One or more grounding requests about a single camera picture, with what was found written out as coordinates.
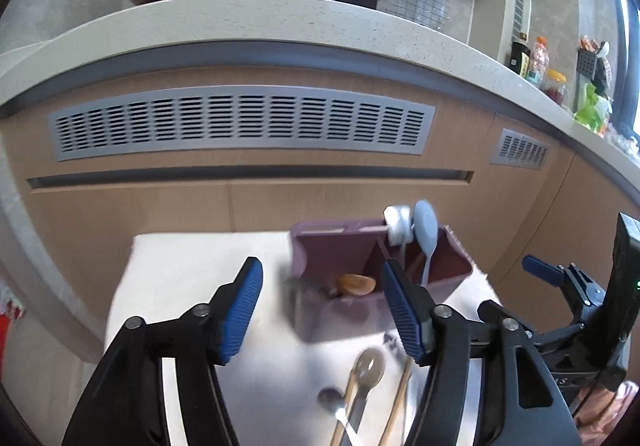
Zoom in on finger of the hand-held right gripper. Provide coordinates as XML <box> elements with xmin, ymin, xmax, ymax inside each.
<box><xmin>477</xmin><ymin>299</ymin><xmax>587</xmax><ymax>358</ymax></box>
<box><xmin>521</xmin><ymin>255</ymin><xmax>609</xmax><ymax>323</ymax></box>

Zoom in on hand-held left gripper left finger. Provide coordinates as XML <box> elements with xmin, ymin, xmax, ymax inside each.
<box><xmin>60</xmin><ymin>256</ymin><xmax>264</xmax><ymax>446</ymax></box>

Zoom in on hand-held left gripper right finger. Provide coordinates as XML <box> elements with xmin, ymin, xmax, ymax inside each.
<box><xmin>381</xmin><ymin>258</ymin><xmax>583</xmax><ymax>446</ymax></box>

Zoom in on metal spoon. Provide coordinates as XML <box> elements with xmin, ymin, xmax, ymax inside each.
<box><xmin>346</xmin><ymin>347</ymin><xmax>386</xmax><ymax>434</ymax></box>

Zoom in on wooden chopstick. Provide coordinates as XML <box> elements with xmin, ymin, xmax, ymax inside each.
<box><xmin>329</xmin><ymin>372</ymin><xmax>362</xmax><ymax>446</ymax></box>
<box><xmin>377</xmin><ymin>358</ymin><xmax>414</xmax><ymax>446</ymax></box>

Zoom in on mauve plastic utensil holder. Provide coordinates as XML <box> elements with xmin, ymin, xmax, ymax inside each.
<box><xmin>289</xmin><ymin>220</ymin><xmax>473</xmax><ymax>343</ymax></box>

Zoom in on small dark-headed spoon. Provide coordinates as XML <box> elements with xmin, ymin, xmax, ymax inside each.
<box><xmin>318</xmin><ymin>388</ymin><xmax>363</xmax><ymax>446</ymax></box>

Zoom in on person's right hand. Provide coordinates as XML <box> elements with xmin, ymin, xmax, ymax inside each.
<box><xmin>574</xmin><ymin>382</ymin><xmax>638</xmax><ymax>432</ymax></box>

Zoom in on brown wooden spoon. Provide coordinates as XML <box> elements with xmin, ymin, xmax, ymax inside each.
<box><xmin>335</xmin><ymin>274</ymin><xmax>377</xmax><ymax>298</ymax></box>

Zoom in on cream white table cloth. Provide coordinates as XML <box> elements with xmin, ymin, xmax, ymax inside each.
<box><xmin>104</xmin><ymin>228</ymin><xmax>506</xmax><ymax>446</ymax></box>

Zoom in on white plastic spoon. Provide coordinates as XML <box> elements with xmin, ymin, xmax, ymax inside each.
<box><xmin>384</xmin><ymin>204</ymin><xmax>414</xmax><ymax>279</ymax></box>

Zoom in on grey-blue plastic spoon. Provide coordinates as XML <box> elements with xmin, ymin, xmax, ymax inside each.
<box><xmin>412</xmin><ymin>199</ymin><xmax>439</xmax><ymax>287</ymax></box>

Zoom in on kitchen counter with wooden cabinets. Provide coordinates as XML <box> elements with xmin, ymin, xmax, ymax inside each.
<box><xmin>0</xmin><ymin>0</ymin><xmax>640</xmax><ymax>367</ymax></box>

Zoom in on short grey vent grille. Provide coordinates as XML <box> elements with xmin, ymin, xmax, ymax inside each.
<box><xmin>488</xmin><ymin>128</ymin><xmax>550</xmax><ymax>169</ymax></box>

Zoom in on small wrapped packets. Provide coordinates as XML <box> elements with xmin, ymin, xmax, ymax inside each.
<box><xmin>601</xmin><ymin>120</ymin><xmax>640</xmax><ymax>154</ymax></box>

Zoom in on green plastic bag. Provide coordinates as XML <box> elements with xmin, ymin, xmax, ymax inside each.
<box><xmin>573</xmin><ymin>82</ymin><xmax>614</xmax><ymax>135</ymax></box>

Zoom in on yellow-lidded jar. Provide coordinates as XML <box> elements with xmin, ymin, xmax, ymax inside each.
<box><xmin>542</xmin><ymin>69</ymin><xmax>569</xmax><ymax>106</ymax></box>

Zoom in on long grey vent grille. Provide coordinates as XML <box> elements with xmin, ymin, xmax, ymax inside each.
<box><xmin>48</xmin><ymin>86</ymin><xmax>436</xmax><ymax>163</ymax></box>

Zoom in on clear bottle with orange cap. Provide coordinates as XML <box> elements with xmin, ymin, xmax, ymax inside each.
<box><xmin>526</xmin><ymin>36</ymin><xmax>551</xmax><ymax>88</ymax></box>

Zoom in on dark sauce bottle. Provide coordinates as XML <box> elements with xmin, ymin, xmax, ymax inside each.
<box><xmin>508</xmin><ymin>31</ymin><xmax>532</xmax><ymax>76</ymax></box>

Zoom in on window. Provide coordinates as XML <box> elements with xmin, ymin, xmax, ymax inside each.
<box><xmin>614</xmin><ymin>0</ymin><xmax>640</xmax><ymax>127</ymax></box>

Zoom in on red floor mat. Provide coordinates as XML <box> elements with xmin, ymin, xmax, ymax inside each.
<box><xmin>0</xmin><ymin>285</ymin><xmax>24</xmax><ymax>379</ymax></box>

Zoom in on black wall utensil rack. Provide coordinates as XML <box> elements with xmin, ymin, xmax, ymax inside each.
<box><xmin>577</xmin><ymin>36</ymin><xmax>614</xmax><ymax>95</ymax></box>

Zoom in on white wall vent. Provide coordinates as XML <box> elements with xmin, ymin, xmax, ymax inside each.
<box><xmin>512</xmin><ymin>0</ymin><xmax>527</xmax><ymax>39</ymax></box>

